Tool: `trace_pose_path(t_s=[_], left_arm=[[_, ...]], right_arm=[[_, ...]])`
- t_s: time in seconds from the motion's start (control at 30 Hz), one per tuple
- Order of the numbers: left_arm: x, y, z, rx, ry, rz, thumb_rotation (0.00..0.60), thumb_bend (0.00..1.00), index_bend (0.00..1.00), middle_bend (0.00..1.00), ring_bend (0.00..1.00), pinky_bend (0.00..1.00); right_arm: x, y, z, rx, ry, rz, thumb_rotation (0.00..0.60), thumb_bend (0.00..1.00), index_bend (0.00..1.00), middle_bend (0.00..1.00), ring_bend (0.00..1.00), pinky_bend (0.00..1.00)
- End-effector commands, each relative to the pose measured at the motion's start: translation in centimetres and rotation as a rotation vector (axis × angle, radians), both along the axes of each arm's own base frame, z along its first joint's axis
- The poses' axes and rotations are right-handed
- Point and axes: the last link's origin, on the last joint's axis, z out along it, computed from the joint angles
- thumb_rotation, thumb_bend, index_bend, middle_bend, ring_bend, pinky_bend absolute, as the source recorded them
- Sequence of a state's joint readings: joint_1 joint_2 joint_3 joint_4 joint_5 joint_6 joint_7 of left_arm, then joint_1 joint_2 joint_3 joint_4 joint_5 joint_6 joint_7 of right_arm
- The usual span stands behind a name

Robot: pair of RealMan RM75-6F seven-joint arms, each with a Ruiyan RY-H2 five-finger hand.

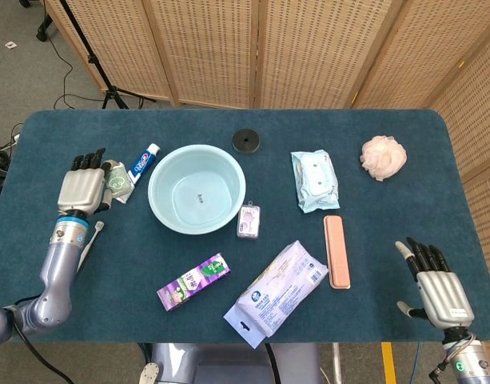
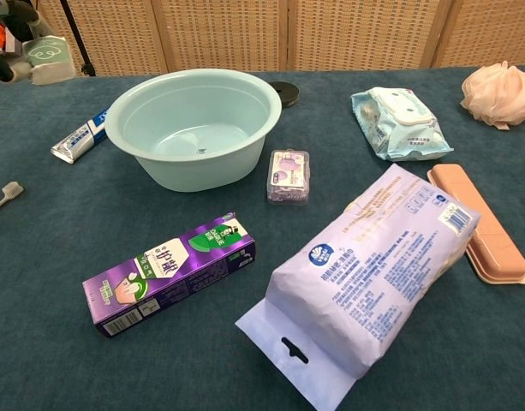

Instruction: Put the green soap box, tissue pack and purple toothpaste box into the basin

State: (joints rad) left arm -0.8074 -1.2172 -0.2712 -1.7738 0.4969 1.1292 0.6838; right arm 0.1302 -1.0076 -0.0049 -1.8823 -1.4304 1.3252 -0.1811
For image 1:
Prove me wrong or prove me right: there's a white toothbrush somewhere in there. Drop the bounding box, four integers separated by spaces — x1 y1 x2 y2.
75 221 106 277

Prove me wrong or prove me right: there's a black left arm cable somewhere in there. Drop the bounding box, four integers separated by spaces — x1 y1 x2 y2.
12 319 76 384

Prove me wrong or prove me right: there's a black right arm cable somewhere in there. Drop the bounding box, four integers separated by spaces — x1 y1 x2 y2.
428 339 461 384

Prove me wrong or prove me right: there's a teal table cloth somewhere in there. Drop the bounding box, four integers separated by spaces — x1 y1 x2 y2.
0 110 490 344

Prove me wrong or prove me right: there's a clear purple floss pick box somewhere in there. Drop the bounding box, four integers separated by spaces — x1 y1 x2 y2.
236 199 263 239

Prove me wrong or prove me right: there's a pink toothbrush case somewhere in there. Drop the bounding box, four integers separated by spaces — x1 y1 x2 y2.
323 214 352 290

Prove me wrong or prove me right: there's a woven wooden folding screen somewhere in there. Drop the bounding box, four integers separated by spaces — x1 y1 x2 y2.
44 0 490 384

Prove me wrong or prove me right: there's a light blue plastic basin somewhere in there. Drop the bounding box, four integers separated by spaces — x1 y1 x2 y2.
147 144 247 235

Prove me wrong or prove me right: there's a white blue toothpaste tube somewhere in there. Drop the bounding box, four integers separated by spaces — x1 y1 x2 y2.
127 143 161 186

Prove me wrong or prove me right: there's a pink bath loofah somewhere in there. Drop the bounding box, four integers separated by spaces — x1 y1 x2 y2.
361 134 408 183

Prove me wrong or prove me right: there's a green soap bar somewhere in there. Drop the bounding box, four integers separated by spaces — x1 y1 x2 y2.
104 159 136 205

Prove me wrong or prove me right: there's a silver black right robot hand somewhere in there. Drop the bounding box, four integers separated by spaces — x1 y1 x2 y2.
395 237 476 331

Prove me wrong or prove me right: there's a silver robot torso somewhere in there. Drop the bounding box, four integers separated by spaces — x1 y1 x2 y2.
138 342 324 384

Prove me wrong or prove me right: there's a black tripod stand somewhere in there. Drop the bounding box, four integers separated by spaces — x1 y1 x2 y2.
58 0 157 110

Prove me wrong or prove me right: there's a black round disc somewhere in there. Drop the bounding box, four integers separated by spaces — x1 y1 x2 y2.
232 128 261 154

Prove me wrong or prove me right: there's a purple toothpaste box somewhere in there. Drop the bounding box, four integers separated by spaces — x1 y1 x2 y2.
156 252 232 312

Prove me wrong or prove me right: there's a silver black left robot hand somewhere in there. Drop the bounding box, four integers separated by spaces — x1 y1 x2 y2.
56 147 122 219

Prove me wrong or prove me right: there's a white table leg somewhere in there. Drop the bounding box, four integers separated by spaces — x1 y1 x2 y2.
331 342 344 384

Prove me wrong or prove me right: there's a large lavender tissue pack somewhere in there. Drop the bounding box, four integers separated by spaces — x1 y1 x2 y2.
222 239 329 350

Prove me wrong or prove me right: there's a blue wet wipes pack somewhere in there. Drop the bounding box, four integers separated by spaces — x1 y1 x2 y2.
290 149 341 214

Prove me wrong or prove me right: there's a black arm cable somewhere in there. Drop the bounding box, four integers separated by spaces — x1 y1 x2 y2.
12 319 76 384
428 339 461 384

